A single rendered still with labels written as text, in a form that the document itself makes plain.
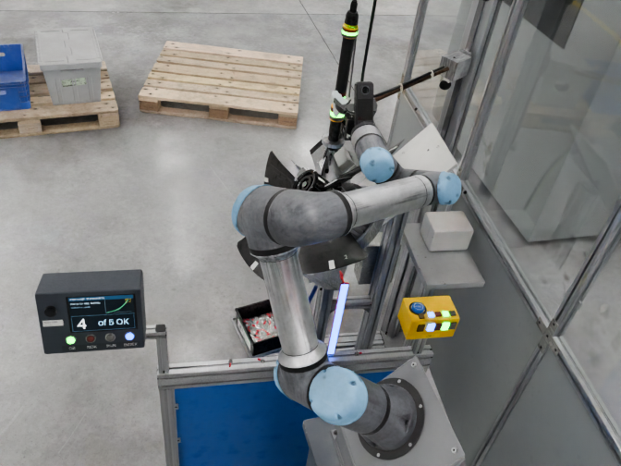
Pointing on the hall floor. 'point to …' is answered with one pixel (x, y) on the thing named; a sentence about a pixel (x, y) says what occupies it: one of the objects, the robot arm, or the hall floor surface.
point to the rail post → (168, 426)
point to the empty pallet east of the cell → (225, 83)
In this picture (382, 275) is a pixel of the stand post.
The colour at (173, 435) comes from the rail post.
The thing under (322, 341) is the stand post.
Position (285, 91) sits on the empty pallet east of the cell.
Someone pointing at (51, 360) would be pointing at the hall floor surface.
